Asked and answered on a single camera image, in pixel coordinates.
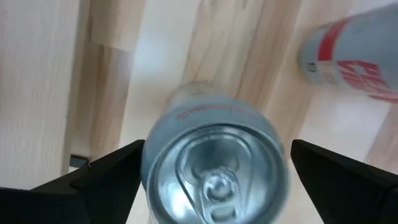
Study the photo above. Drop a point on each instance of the white can black lid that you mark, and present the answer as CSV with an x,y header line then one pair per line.
x,y
357,46

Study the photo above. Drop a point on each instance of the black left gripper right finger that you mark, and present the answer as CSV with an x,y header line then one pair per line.
x,y
342,193

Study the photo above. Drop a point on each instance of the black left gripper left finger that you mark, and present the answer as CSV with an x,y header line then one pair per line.
x,y
102,193

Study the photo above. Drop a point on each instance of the pale pink can silver lid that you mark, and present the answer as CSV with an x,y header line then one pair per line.
x,y
214,155

